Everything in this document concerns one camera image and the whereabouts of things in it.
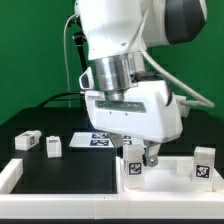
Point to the white square table top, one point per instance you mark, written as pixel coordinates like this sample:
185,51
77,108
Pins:
172,174

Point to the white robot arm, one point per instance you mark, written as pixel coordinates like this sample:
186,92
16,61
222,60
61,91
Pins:
118,34

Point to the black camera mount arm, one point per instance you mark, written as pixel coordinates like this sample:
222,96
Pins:
79,40

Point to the white U-shaped obstacle fence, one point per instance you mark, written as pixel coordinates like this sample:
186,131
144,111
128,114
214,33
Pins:
122,205

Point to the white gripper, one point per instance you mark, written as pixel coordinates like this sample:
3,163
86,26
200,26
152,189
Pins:
144,113

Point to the white marker tag sheet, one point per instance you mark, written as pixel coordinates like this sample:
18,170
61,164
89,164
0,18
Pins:
99,140

